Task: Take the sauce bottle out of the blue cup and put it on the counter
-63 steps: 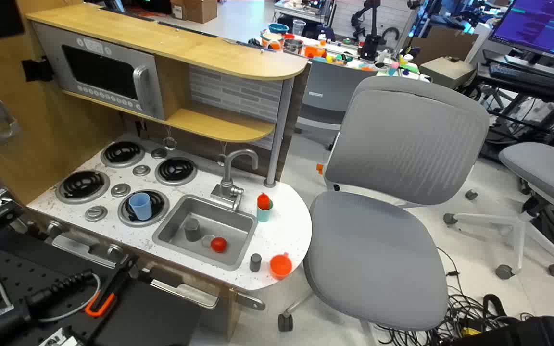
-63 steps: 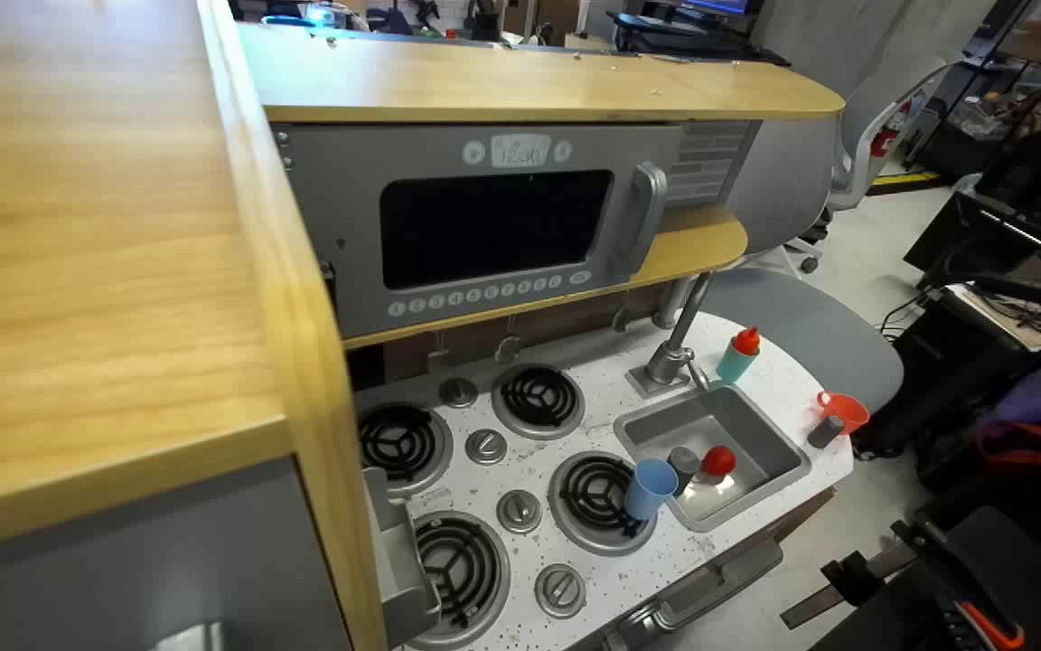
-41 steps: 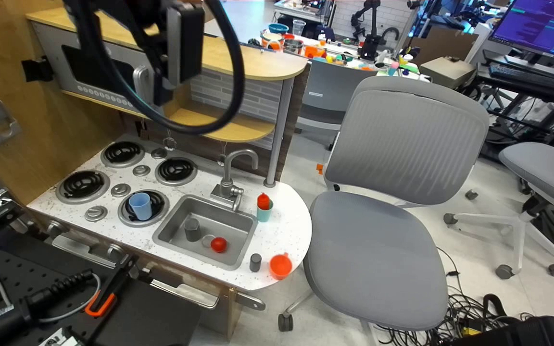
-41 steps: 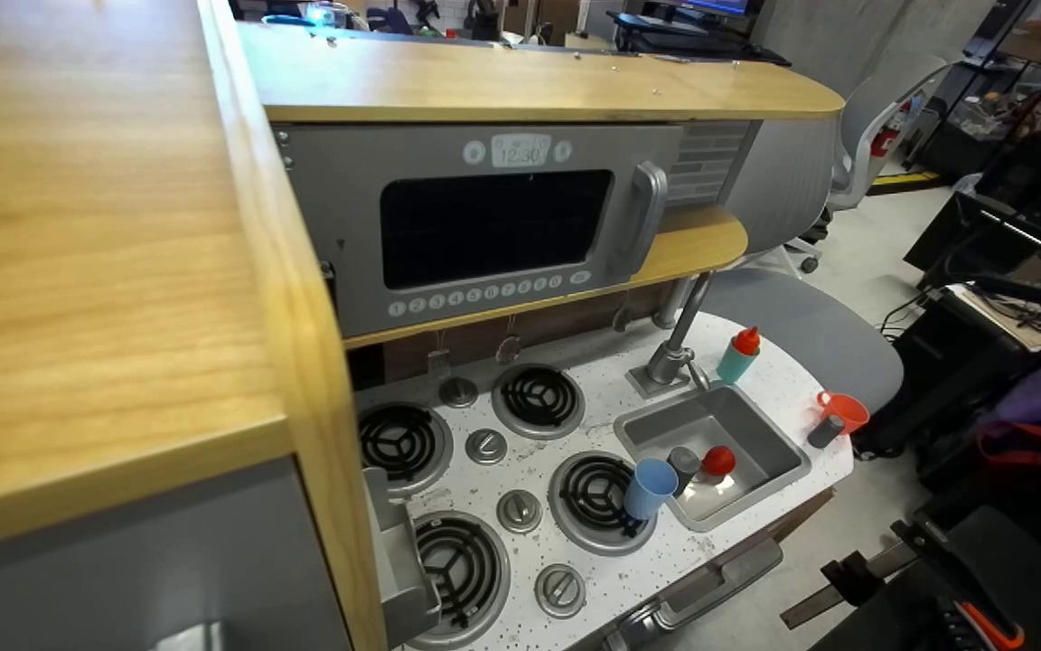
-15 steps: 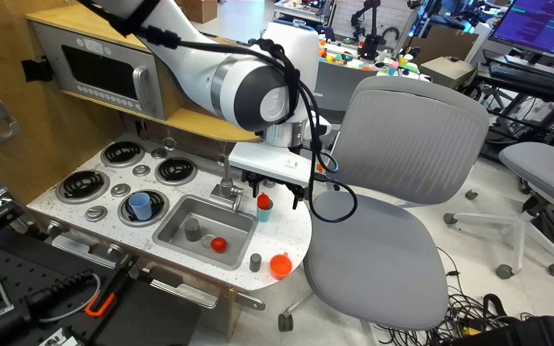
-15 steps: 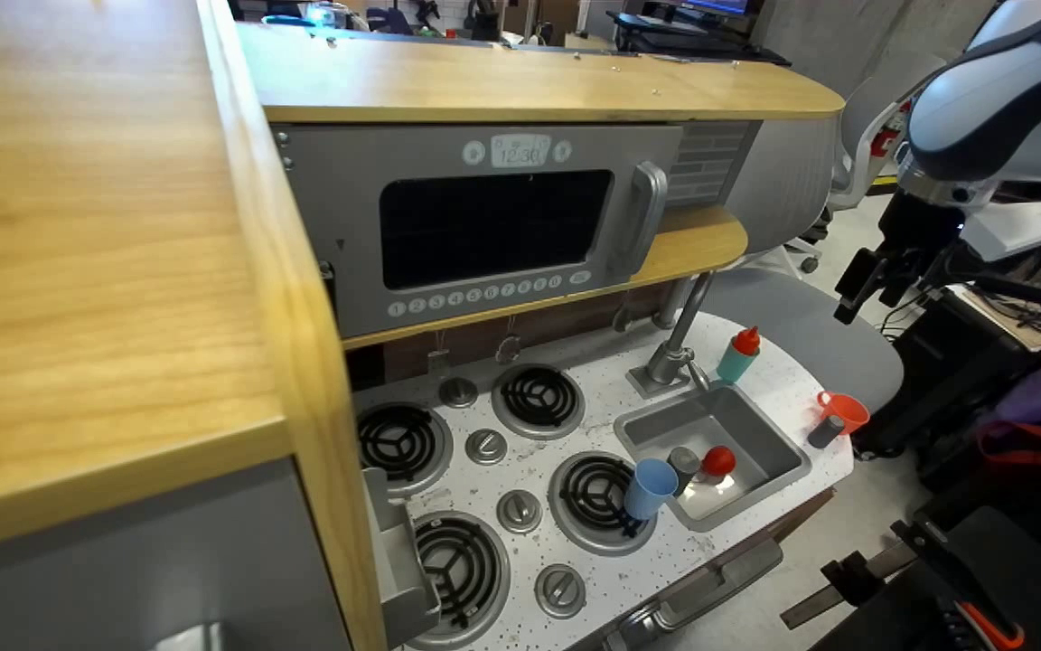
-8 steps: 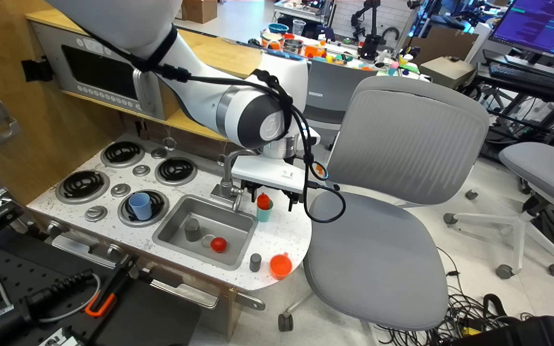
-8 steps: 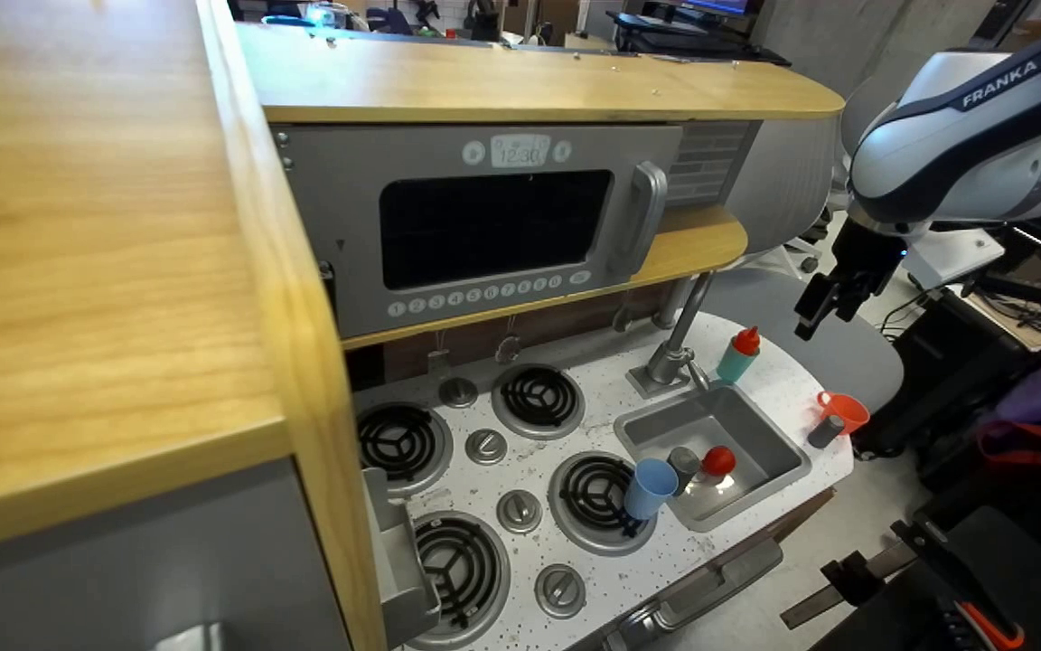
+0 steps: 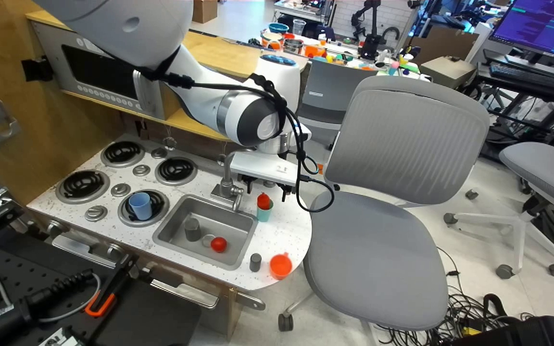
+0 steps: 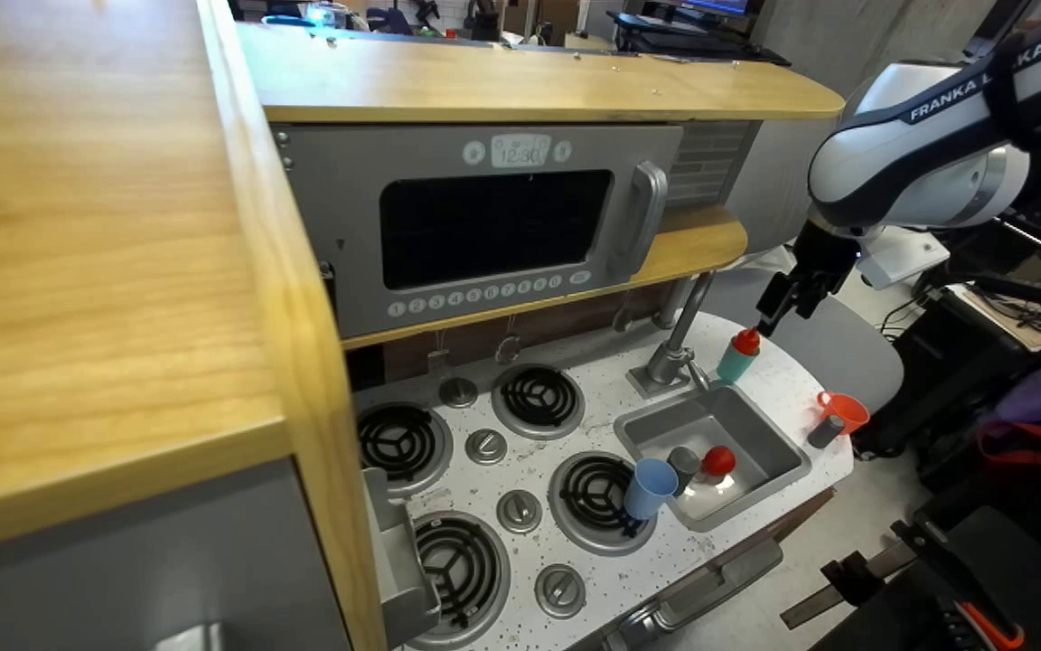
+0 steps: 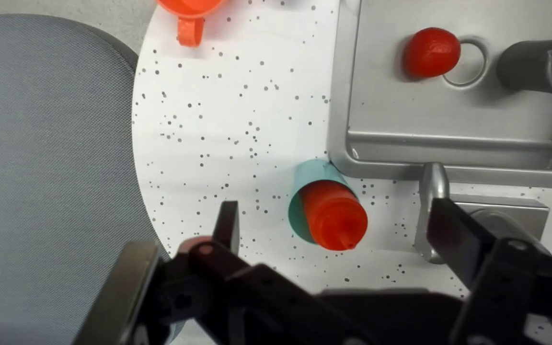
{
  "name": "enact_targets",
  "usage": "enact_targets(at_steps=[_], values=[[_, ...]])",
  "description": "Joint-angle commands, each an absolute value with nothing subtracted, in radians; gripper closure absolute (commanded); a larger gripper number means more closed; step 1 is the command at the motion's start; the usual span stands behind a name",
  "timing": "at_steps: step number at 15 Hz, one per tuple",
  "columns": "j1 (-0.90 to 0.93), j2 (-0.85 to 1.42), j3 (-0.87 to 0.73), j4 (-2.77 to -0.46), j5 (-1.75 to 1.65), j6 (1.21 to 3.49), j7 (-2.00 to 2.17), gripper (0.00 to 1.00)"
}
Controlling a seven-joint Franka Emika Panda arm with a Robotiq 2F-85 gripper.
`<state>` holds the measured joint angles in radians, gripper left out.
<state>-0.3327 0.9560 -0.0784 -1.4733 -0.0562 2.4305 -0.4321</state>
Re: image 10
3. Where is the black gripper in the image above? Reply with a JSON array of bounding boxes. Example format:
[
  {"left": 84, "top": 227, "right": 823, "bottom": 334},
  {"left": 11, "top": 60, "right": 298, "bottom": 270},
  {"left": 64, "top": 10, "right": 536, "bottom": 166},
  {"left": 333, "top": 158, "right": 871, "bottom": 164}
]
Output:
[{"left": 753, "top": 216, "right": 864, "bottom": 341}]

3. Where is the teal plastic cup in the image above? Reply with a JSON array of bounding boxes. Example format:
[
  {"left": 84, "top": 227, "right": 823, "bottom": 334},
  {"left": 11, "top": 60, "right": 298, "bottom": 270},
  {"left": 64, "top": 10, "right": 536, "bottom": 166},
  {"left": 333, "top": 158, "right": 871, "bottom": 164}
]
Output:
[{"left": 712, "top": 342, "right": 754, "bottom": 388}]

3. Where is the dark grey counter peg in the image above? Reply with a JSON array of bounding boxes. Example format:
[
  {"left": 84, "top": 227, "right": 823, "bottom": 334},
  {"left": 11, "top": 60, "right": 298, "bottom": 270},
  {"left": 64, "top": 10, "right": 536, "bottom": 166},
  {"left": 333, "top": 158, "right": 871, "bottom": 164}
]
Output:
[{"left": 807, "top": 414, "right": 846, "bottom": 452}]

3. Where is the light blue plastic cup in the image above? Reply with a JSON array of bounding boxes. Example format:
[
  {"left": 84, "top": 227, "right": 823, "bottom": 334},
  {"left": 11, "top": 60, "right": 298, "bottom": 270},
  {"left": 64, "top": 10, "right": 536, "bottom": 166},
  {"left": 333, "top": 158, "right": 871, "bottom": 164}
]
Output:
[{"left": 617, "top": 457, "right": 683, "bottom": 525}]

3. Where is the grey toy faucet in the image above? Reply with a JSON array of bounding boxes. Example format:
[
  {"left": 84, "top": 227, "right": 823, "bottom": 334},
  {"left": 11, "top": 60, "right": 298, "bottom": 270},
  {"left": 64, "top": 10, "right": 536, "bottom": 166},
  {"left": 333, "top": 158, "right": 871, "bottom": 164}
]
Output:
[{"left": 624, "top": 270, "right": 716, "bottom": 398}]

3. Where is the grey toy sink basin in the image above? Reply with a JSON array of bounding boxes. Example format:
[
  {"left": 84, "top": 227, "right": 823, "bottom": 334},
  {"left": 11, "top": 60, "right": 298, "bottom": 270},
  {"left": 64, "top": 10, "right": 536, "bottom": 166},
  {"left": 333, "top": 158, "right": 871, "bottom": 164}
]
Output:
[{"left": 612, "top": 381, "right": 813, "bottom": 534}]

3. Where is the grey sink drain plug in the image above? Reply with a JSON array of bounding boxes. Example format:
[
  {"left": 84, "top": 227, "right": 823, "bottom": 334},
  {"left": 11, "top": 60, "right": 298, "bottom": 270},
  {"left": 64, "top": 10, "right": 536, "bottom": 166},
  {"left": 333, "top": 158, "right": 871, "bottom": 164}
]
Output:
[{"left": 666, "top": 444, "right": 705, "bottom": 481}]

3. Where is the black spiral stove burner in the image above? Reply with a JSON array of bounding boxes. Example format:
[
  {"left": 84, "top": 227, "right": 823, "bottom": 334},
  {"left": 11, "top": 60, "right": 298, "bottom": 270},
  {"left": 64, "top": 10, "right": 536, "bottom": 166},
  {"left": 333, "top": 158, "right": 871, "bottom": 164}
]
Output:
[
  {"left": 546, "top": 450, "right": 659, "bottom": 557},
  {"left": 489, "top": 363, "right": 590, "bottom": 440},
  {"left": 354, "top": 398, "right": 454, "bottom": 498},
  {"left": 405, "top": 506, "right": 513, "bottom": 649}
]

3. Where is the dark computer monitor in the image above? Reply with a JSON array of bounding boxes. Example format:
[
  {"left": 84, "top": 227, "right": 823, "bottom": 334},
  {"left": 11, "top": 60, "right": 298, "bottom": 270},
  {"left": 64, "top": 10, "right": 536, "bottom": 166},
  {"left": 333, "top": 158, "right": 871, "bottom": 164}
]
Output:
[{"left": 608, "top": 0, "right": 789, "bottom": 60}]

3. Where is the grey round stove knob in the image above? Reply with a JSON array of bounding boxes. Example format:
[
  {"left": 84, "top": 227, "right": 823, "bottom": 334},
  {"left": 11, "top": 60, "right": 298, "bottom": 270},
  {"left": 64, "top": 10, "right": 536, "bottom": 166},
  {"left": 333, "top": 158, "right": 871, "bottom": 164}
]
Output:
[
  {"left": 436, "top": 371, "right": 481, "bottom": 409},
  {"left": 492, "top": 484, "right": 546, "bottom": 538},
  {"left": 464, "top": 422, "right": 513, "bottom": 470},
  {"left": 533, "top": 562, "right": 590, "bottom": 622}
]

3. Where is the grey toy microwave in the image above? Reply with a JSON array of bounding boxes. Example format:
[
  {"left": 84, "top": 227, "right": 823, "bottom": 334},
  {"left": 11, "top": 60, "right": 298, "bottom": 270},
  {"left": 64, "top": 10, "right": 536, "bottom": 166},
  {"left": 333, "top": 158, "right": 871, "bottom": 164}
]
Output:
[{"left": 273, "top": 122, "right": 690, "bottom": 342}]

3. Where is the wooden toy kitchen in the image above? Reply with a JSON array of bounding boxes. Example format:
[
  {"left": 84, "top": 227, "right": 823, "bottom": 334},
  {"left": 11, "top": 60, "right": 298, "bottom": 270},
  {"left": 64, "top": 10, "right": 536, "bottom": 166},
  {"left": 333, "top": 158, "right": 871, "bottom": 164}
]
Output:
[{"left": 0, "top": 0, "right": 859, "bottom": 651}]

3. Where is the grey microwave door handle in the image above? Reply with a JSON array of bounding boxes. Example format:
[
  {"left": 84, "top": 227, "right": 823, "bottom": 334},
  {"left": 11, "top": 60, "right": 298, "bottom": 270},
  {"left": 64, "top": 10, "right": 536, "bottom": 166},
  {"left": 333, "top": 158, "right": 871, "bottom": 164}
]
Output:
[{"left": 608, "top": 158, "right": 671, "bottom": 282}]

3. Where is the grey bar drawer handle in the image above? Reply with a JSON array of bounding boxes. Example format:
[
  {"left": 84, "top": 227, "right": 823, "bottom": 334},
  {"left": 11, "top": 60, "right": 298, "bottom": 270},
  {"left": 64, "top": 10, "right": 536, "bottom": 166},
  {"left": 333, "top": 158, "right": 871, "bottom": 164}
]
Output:
[{"left": 614, "top": 532, "right": 789, "bottom": 643}]

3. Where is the orange handled black clamp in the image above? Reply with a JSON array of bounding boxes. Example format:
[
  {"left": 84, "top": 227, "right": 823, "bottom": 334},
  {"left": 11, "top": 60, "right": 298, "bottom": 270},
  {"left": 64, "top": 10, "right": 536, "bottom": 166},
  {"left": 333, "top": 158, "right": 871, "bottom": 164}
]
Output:
[{"left": 894, "top": 517, "right": 1029, "bottom": 651}]

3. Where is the silver cabinet handle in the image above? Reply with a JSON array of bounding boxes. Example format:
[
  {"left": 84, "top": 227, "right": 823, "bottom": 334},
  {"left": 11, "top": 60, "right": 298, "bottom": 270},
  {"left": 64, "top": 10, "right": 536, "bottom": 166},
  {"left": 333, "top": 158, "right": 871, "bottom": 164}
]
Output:
[{"left": 357, "top": 467, "right": 431, "bottom": 649}]

